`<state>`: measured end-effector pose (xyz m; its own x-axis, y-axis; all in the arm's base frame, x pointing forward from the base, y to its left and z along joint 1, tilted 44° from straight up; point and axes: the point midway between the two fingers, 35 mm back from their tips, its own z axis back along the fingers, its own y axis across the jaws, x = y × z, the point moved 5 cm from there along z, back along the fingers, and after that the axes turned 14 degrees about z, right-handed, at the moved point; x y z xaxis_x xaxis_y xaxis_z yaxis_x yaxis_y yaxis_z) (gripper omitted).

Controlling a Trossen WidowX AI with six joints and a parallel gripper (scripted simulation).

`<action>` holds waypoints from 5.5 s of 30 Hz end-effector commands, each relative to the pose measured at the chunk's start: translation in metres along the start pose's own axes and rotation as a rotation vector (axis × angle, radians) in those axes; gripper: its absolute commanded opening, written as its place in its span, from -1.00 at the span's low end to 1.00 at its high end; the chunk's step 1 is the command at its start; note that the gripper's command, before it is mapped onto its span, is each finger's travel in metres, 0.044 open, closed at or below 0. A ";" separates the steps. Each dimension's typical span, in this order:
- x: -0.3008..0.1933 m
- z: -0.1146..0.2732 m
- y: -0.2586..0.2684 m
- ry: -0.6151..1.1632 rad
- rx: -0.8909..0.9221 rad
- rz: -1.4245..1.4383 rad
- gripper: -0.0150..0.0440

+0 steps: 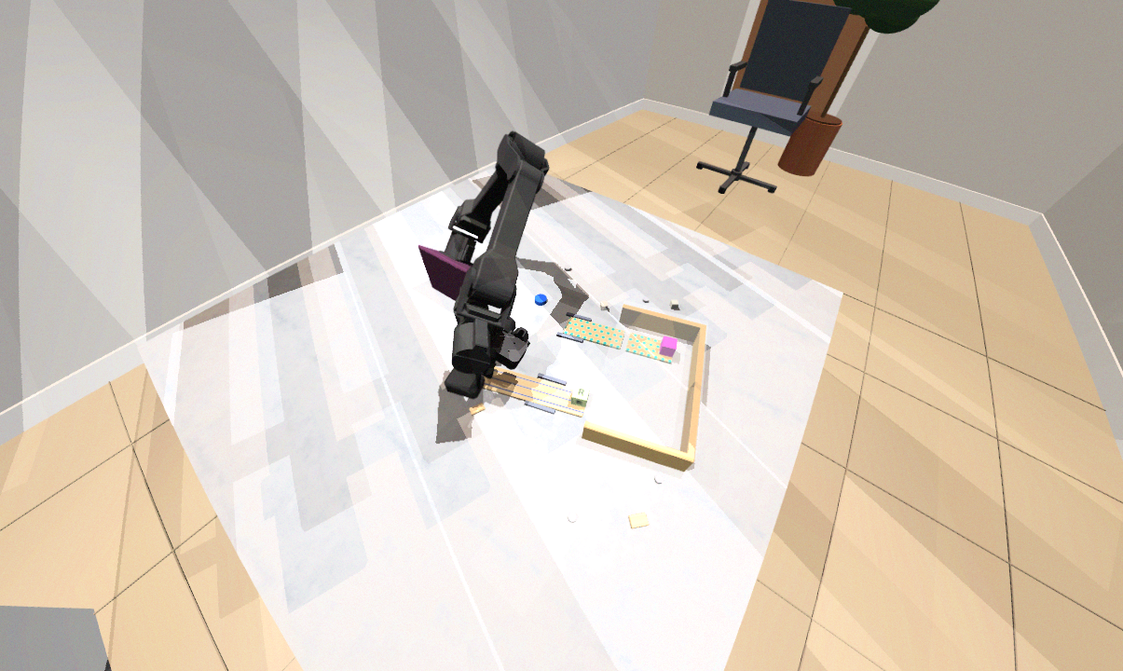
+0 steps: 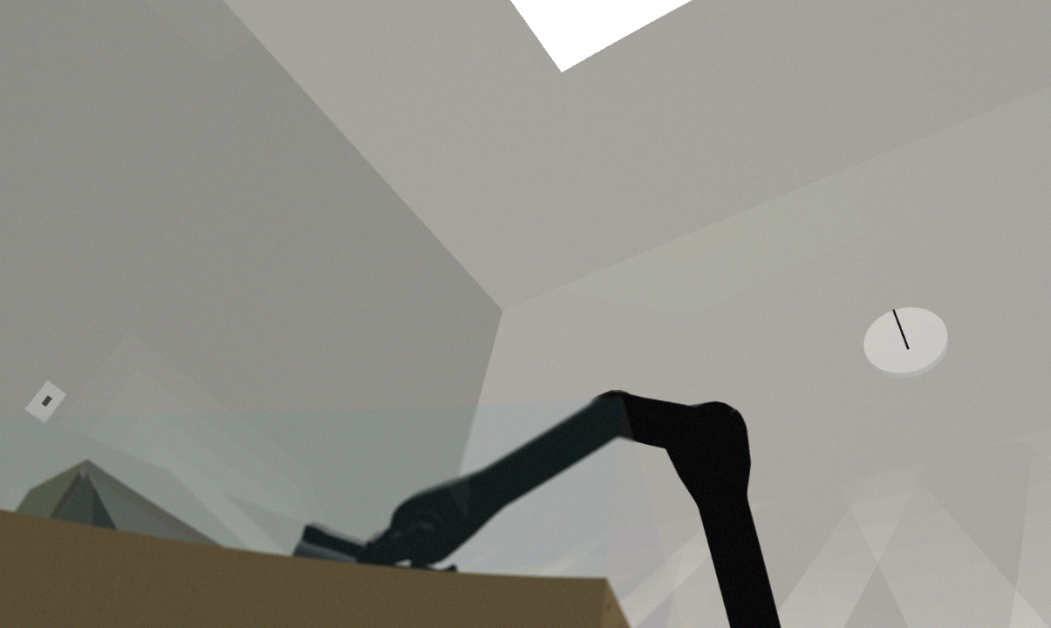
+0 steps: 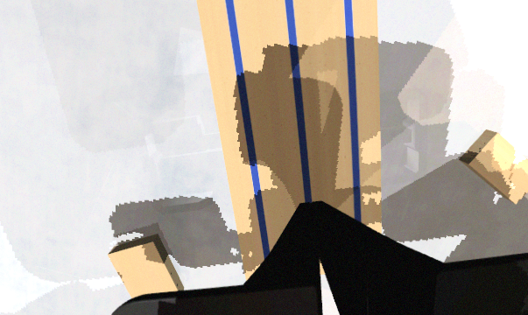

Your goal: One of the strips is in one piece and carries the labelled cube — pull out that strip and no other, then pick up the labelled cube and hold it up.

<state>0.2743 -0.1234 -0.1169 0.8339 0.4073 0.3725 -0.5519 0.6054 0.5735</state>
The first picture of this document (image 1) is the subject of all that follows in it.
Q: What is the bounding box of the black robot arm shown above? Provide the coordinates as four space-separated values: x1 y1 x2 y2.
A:
439 131 550 374

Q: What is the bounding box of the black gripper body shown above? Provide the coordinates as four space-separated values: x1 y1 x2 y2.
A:
444 318 515 399

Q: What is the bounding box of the tan strip with blue lines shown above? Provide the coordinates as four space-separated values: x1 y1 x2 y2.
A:
482 366 585 419

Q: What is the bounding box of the yellow strip with cyan dots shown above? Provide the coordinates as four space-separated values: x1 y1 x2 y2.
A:
563 318 615 347

